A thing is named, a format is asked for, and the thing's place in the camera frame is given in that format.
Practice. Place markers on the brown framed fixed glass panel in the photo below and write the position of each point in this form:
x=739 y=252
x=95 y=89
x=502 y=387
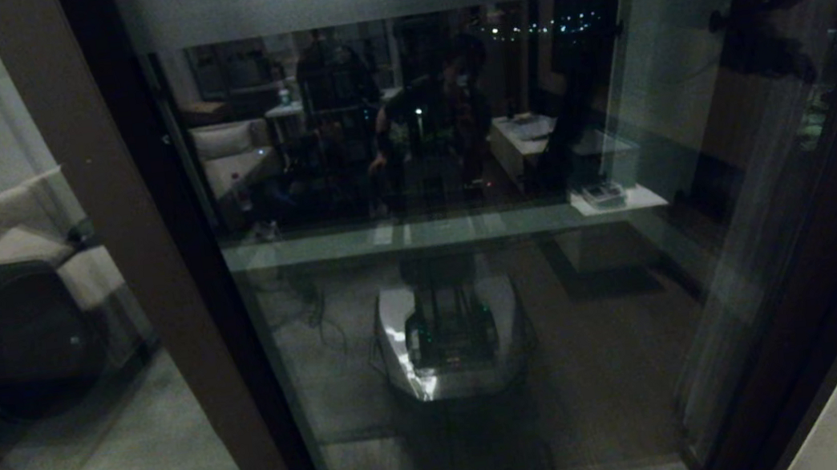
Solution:
x=185 y=338

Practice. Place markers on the beige sofa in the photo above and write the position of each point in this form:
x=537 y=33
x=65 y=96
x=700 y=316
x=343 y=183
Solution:
x=88 y=274

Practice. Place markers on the dark green cloth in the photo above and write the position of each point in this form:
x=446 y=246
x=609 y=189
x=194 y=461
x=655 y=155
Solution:
x=80 y=231

